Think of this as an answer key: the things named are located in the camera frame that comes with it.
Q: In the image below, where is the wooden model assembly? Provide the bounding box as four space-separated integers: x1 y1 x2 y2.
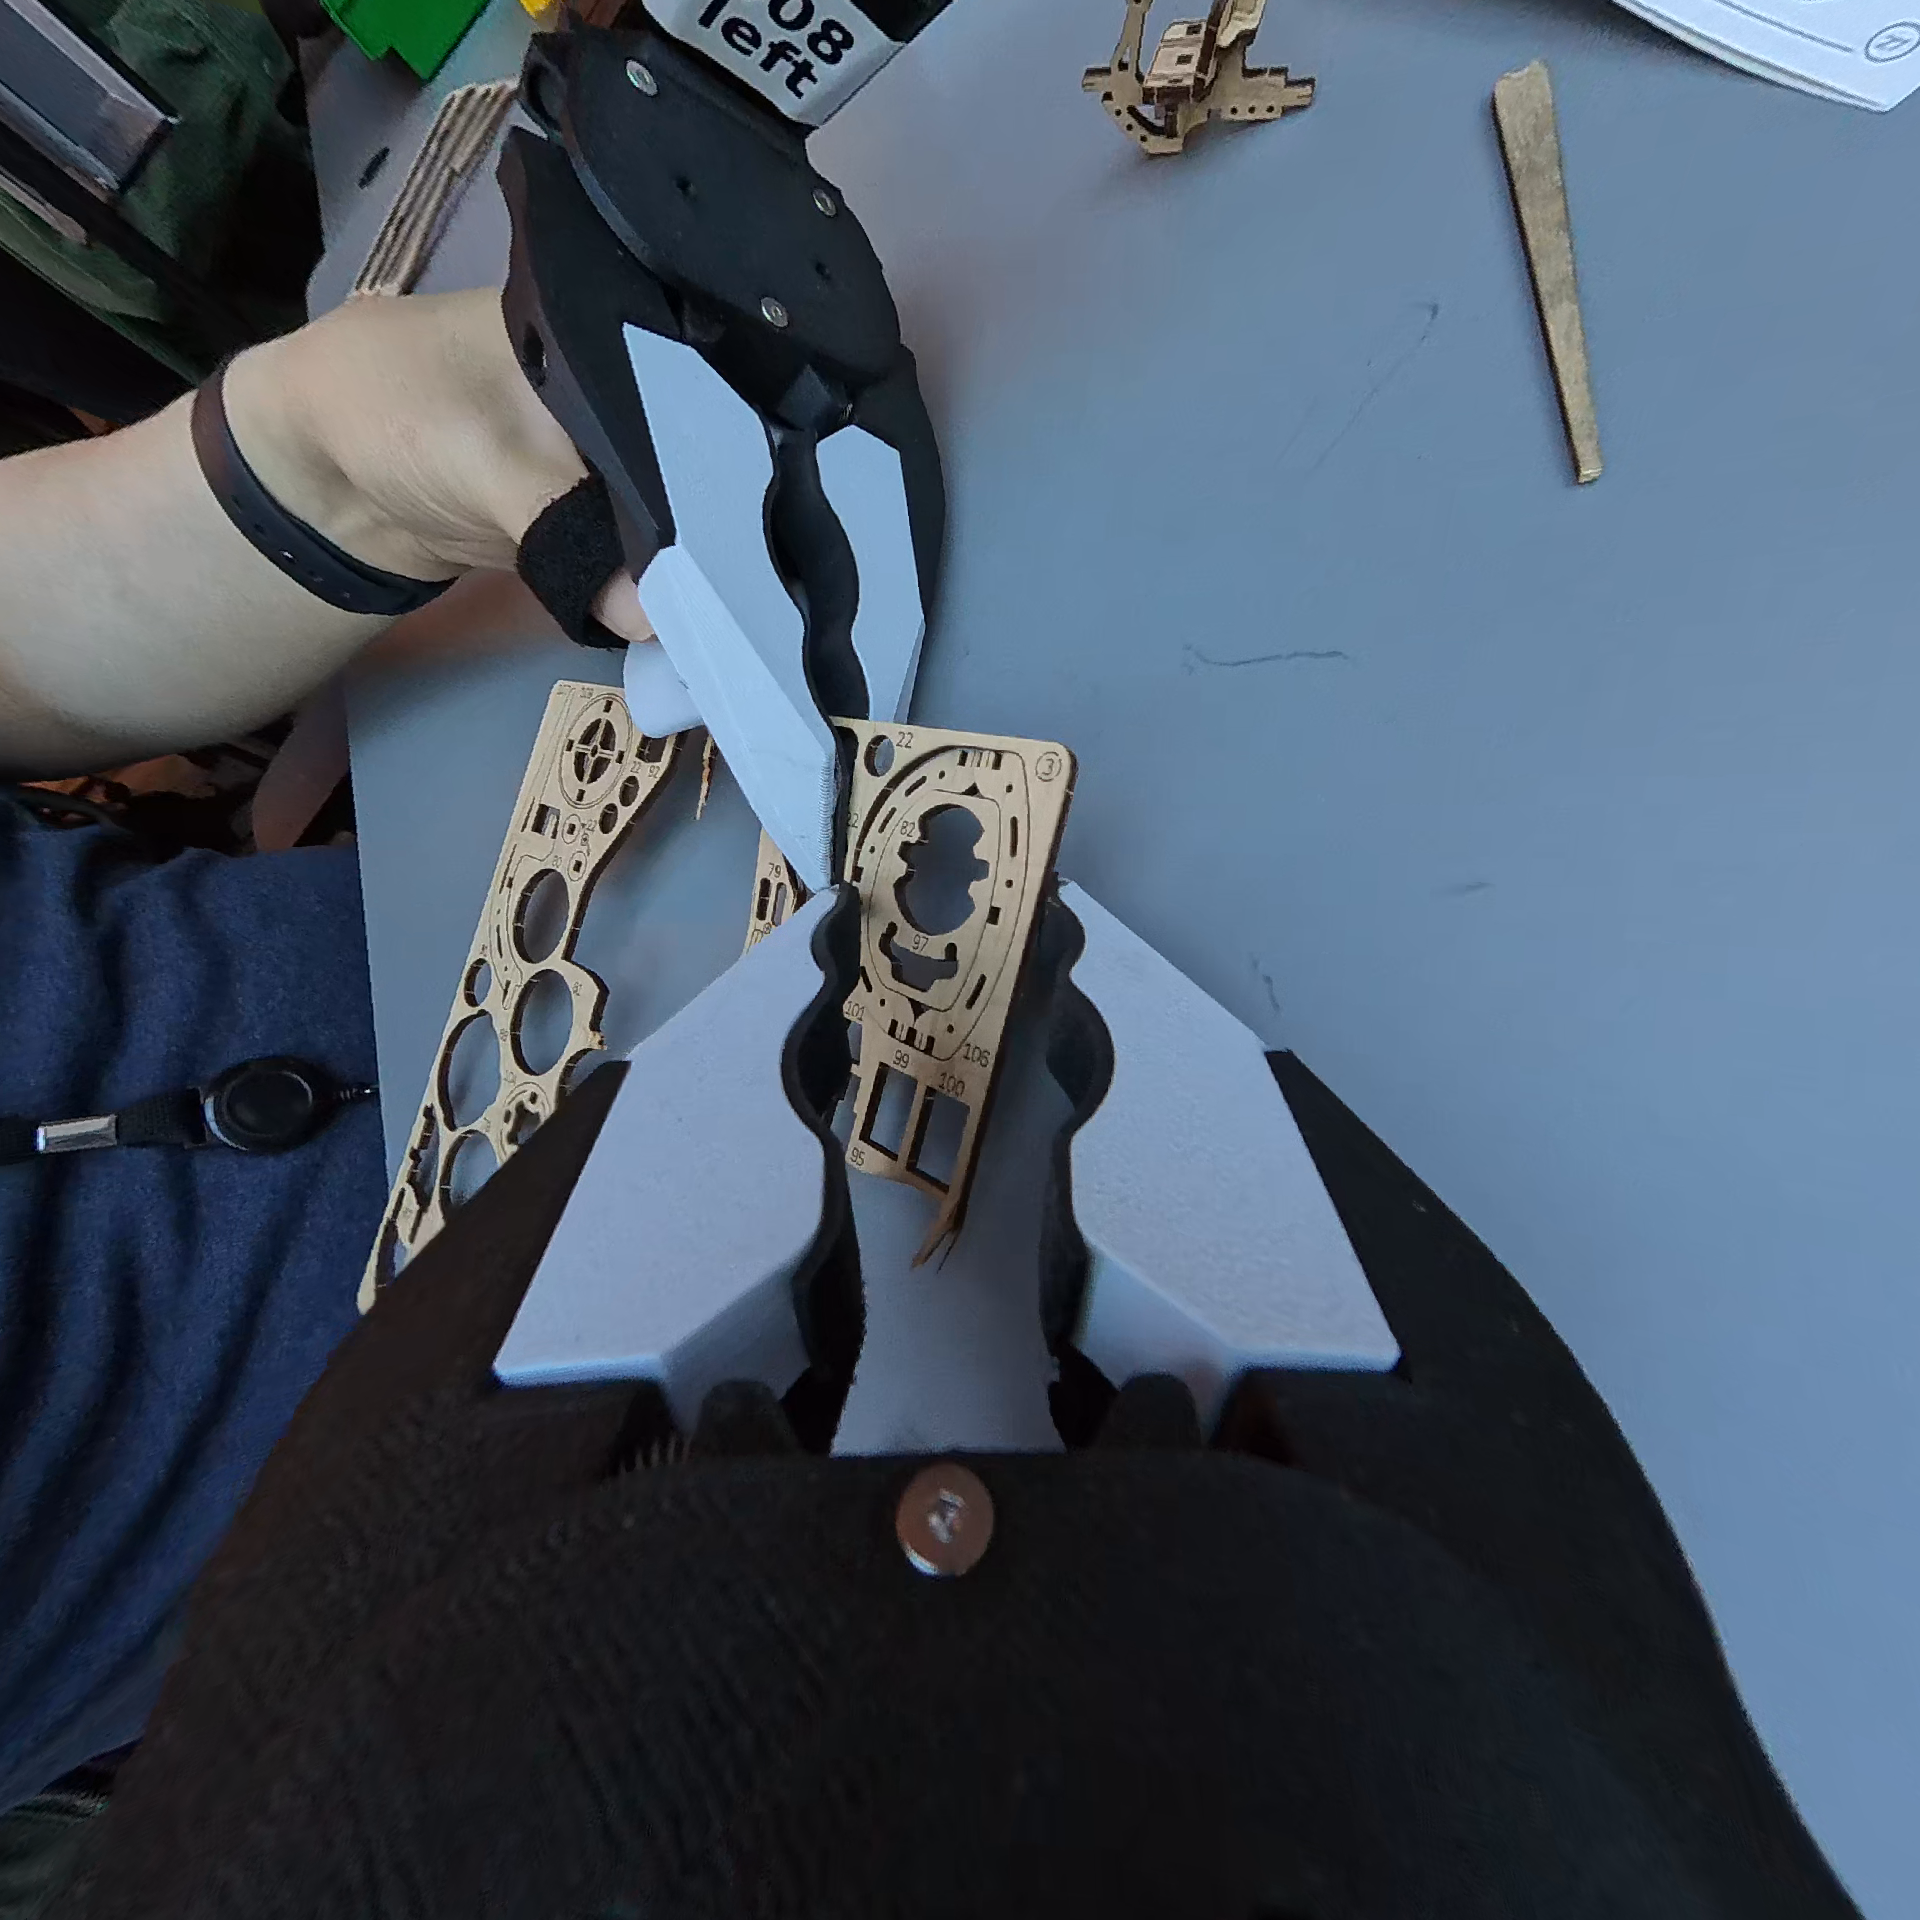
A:
1082 0 1320 157

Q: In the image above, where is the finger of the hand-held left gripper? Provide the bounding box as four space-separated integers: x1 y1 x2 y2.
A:
816 427 923 731
617 319 879 894

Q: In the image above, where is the dark green cloth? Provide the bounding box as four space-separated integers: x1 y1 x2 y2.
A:
0 0 324 354

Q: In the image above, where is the person's left hand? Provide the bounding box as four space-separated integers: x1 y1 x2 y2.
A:
223 285 587 589

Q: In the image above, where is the green plastic bin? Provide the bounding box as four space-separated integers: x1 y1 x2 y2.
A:
318 0 497 81

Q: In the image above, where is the slotted wooden sheet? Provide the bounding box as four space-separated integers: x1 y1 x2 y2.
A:
348 83 519 303

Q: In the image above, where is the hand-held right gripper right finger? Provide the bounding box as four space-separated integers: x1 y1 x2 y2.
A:
1042 883 1404 1455

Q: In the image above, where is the person's left forearm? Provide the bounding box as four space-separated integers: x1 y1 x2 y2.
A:
0 383 362 783

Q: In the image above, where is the black lanyard strap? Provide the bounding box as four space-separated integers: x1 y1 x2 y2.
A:
0 1054 380 1164

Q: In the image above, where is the black wrist watch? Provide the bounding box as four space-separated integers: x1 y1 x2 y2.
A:
190 364 460 618

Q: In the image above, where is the instruction booklet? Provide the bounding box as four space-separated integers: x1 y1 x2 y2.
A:
1611 0 1920 115

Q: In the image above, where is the grey framed display panel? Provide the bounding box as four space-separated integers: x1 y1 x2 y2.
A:
0 30 182 199

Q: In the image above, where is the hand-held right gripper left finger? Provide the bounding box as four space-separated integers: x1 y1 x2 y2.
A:
492 884 871 1458

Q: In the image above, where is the laser-cut wooden parts sheet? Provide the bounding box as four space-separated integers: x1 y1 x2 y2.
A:
355 679 1080 1315

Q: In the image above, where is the tapered wooden stick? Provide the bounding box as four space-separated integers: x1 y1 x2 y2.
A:
1492 61 1603 486

